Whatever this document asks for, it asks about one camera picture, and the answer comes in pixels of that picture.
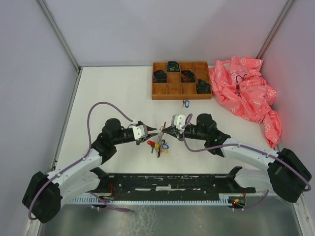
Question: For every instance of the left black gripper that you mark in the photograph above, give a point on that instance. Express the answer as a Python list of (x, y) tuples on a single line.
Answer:
[(144, 138)]

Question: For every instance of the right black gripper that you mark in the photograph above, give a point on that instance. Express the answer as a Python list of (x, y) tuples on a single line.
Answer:
[(172, 130)]

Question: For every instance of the keyring bunch with red opener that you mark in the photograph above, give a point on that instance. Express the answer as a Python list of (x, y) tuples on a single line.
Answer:
[(160, 145)]

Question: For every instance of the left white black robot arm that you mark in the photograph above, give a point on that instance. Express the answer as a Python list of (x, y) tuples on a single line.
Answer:
[(47, 193)]

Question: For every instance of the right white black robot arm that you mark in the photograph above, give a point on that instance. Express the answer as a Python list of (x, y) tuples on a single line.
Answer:
[(279, 171)]

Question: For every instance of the key with blue tag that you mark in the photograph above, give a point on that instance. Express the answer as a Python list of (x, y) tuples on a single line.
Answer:
[(185, 103)]

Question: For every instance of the wooden compartment tray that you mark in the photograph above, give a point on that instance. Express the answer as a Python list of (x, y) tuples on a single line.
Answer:
[(174, 89)]

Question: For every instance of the black item right compartment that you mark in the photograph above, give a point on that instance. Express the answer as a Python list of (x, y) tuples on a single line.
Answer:
[(202, 87)]

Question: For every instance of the black item compartment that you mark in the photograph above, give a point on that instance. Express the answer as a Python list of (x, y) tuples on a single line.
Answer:
[(159, 76), (202, 87), (173, 66), (187, 76)]

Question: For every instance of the black item left compartment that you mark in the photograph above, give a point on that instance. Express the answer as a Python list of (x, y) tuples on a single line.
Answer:
[(159, 76)]

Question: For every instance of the black item middle compartment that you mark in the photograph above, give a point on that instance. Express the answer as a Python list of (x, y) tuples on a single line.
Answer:
[(187, 76)]

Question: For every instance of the black item top compartment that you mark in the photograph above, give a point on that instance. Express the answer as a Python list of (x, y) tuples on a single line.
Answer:
[(173, 66)]

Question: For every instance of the pink plastic bag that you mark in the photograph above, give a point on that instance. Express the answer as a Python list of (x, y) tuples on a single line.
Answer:
[(238, 85)]

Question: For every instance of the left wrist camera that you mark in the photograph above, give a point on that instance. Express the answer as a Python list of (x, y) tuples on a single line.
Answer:
[(139, 129)]

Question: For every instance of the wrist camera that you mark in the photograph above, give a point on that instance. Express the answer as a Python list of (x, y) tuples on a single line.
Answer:
[(139, 129), (178, 121)]

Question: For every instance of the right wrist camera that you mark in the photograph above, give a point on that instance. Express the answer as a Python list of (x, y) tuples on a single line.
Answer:
[(178, 121)]

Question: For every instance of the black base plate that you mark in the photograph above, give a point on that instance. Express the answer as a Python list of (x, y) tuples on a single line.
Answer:
[(170, 186)]

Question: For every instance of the white slotted cable duct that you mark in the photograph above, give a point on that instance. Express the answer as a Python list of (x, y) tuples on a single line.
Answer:
[(221, 200)]

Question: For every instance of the aluminium frame rail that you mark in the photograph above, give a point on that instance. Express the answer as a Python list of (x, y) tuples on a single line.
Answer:
[(42, 4)]

